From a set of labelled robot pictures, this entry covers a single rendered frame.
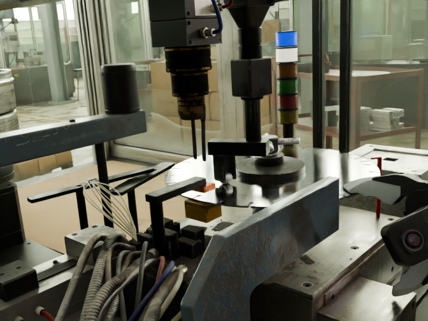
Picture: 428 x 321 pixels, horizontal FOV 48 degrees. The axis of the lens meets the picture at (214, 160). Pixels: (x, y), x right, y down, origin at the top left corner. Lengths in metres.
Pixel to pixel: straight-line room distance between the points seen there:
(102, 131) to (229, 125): 0.66
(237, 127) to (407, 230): 0.90
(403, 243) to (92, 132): 0.47
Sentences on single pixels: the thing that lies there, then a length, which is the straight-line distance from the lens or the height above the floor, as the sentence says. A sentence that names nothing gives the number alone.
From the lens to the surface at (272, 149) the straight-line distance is 0.71.
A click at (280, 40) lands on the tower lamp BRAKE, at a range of 1.02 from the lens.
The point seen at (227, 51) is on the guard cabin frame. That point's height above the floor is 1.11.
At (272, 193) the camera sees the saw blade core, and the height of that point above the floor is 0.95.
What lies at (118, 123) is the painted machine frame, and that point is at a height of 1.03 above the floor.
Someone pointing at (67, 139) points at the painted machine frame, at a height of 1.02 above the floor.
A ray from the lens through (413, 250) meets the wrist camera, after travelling 0.53.
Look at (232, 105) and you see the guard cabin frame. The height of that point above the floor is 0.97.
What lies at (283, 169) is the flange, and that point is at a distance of 0.74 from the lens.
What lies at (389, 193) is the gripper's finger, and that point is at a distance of 0.63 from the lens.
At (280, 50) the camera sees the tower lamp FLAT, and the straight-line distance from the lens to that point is 1.03.
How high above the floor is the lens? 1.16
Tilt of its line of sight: 15 degrees down
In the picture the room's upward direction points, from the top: 3 degrees counter-clockwise
